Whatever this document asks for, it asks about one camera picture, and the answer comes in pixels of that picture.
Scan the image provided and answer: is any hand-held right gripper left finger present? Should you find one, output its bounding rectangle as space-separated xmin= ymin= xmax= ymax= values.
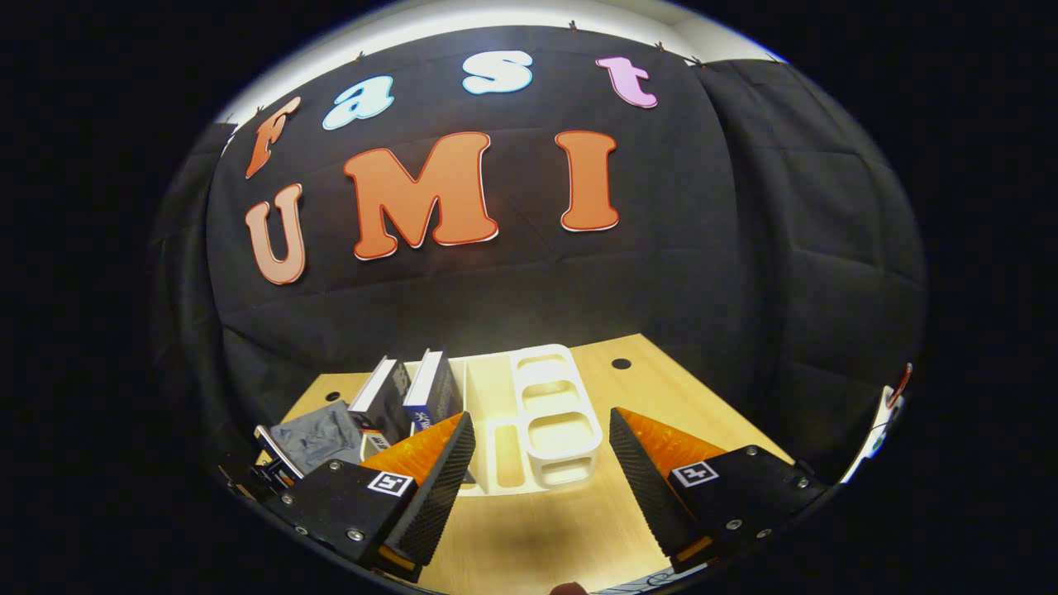
xmin=277 ymin=411 xmax=478 ymax=583

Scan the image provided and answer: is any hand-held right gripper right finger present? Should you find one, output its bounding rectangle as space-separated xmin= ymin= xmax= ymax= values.
xmin=609 ymin=407 xmax=830 ymax=573

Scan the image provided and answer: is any grey schoolbag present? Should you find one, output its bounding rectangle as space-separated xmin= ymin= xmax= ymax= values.
xmin=269 ymin=400 xmax=365 ymax=478

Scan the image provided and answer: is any blue cover book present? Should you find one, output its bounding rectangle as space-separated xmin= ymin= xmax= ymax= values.
xmin=403 ymin=347 xmax=465 ymax=433

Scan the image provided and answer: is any black cover book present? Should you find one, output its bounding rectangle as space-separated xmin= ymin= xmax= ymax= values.
xmin=347 ymin=357 xmax=412 ymax=454

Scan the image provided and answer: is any white plastic bookshelf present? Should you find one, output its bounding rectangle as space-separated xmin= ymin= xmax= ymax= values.
xmin=361 ymin=343 xmax=605 ymax=497

